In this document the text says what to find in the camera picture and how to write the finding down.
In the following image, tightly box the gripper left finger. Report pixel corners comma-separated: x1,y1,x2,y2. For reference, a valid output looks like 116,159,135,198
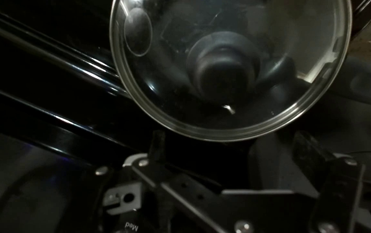
71,130,248,233

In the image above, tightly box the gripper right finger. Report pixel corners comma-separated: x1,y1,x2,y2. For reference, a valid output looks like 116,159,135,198
292,131,371,233

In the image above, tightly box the glass lid with black knob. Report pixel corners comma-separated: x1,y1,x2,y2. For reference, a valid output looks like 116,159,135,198
109,0,353,142

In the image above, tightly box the black glass-top stove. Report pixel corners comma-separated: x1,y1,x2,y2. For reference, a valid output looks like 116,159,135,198
0,0,371,233

